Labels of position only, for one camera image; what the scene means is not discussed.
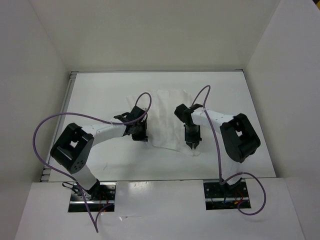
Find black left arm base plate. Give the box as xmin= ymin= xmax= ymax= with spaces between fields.
xmin=62 ymin=182 xmax=117 ymax=213

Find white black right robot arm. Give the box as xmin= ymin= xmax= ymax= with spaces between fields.
xmin=174 ymin=104 xmax=261 ymax=197

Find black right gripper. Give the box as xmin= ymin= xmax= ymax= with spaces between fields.
xmin=184 ymin=124 xmax=202 ymax=147

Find white fabric skirt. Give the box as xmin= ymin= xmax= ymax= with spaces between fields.
xmin=126 ymin=87 xmax=201 ymax=157

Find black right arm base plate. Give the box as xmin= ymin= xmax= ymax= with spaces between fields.
xmin=203 ymin=180 xmax=251 ymax=211

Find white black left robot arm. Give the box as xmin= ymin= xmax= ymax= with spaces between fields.
xmin=50 ymin=106 xmax=148 ymax=200

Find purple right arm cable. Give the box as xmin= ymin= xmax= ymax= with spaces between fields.
xmin=191 ymin=85 xmax=267 ymax=216

